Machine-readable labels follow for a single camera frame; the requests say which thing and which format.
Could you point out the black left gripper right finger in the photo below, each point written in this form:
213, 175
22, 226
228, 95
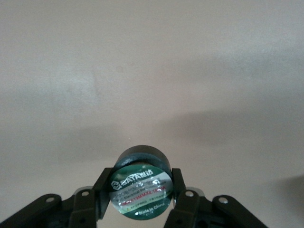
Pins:
190, 209

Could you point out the black tape roll green label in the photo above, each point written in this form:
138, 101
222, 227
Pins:
142, 190

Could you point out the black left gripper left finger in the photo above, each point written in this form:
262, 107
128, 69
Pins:
80, 209

